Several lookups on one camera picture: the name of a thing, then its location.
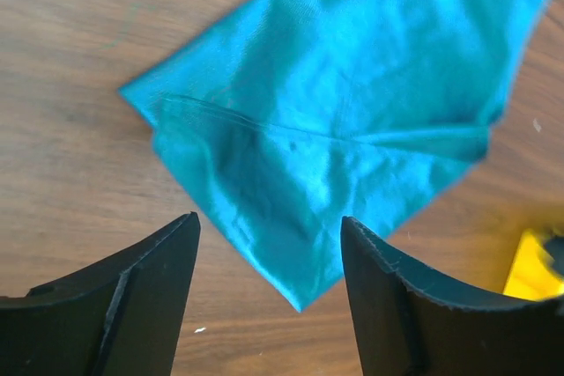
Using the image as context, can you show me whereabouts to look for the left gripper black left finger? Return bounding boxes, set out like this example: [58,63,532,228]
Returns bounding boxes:
[1,213,201,375]

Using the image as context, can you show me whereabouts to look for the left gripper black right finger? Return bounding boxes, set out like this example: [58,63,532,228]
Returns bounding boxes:
[341,217,563,375]

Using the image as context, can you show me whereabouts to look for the teal cloth napkin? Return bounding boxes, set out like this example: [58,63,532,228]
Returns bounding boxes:
[120,0,549,310]

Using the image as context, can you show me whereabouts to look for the yellow plastic tray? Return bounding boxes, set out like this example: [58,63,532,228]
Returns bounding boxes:
[503,229,563,301]

